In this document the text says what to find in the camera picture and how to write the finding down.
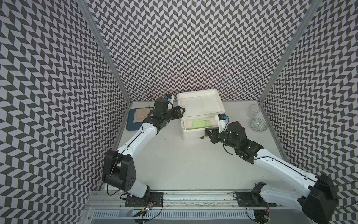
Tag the green sticky note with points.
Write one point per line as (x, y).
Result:
(209, 123)
(198, 124)

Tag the beige folded cloth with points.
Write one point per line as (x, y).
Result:
(139, 112)

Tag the aluminium front rail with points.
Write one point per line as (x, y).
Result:
(173, 199)

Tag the white top drawer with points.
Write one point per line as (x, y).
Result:
(192, 130)

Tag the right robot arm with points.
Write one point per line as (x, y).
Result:
(315, 196)

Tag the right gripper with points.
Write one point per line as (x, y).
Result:
(217, 134)

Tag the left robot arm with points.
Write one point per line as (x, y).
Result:
(119, 165)

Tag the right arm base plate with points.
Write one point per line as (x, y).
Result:
(248, 199)

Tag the white three-drawer cabinet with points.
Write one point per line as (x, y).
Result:
(204, 104)

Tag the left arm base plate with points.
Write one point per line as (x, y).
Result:
(154, 199)

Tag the clear glass cup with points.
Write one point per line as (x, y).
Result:
(253, 111)

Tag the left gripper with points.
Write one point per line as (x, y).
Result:
(177, 112)

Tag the blue tray mat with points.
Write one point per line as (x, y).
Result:
(131, 126)

